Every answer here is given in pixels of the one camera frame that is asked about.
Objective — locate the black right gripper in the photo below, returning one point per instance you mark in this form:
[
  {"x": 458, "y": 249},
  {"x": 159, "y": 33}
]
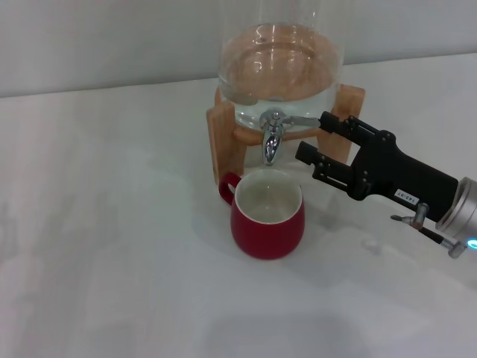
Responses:
[{"x": 402, "y": 175}]

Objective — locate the red ceramic cup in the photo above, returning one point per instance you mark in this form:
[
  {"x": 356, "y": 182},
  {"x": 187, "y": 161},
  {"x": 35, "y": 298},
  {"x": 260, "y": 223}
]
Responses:
[{"x": 268, "y": 238}]

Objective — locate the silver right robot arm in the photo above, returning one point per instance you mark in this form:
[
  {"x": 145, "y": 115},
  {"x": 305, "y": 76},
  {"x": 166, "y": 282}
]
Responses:
[{"x": 464, "y": 209}]

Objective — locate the chrome faucet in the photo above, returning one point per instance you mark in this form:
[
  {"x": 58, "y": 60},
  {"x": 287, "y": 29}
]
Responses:
[{"x": 271, "y": 141}]

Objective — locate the clear glass water dispenser jar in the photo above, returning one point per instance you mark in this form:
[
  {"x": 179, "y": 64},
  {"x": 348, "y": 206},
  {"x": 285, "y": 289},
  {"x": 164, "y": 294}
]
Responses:
[{"x": 283, "y": 56}]

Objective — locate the wooden dispenser stand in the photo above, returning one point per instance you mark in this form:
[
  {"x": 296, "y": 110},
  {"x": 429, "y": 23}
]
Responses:
[{"x": 221, "y": 149}]

